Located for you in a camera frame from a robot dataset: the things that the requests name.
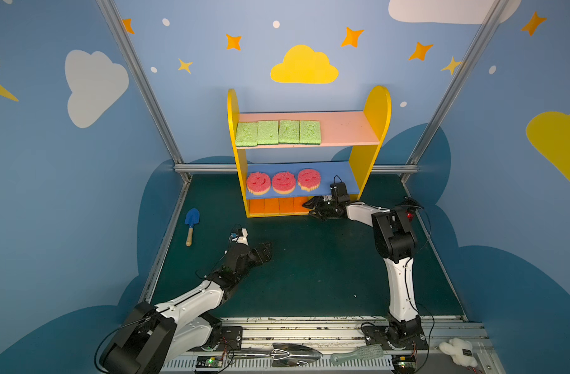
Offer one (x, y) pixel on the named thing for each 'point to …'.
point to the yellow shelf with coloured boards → (286, 159)
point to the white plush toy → (460, 350)
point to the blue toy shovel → (192, 217)
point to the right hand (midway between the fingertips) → (306, 206)
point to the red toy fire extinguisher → (409, 216)
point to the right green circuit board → (404, 363)
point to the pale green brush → (374, 351)
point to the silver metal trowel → (283, 354)
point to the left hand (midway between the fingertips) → (262, 244)
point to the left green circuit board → (206, 361)
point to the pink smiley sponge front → (283, 182)
